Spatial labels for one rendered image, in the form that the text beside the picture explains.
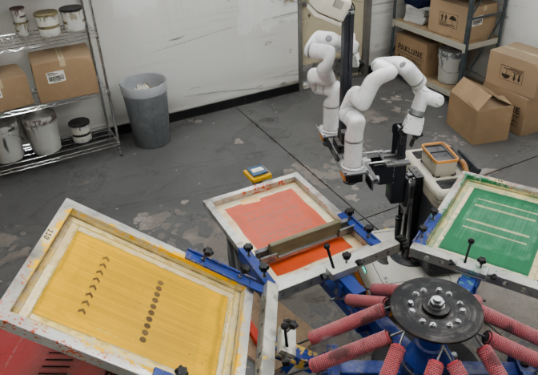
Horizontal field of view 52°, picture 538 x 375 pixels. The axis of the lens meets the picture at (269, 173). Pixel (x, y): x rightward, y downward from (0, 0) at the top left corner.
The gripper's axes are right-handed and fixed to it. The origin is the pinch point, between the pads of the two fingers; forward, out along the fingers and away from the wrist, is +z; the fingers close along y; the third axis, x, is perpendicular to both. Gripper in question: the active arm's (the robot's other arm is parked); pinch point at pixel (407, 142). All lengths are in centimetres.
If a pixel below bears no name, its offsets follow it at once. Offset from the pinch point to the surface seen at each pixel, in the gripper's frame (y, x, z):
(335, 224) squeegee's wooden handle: -38, -39, 38
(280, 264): -62, -50, 58
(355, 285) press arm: -37, -79, 46
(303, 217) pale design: -48, -15, 47
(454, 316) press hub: -23, -130, 23
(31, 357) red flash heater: -156, -105, 80
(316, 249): -45, -42, 51
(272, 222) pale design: -64, -17, 52
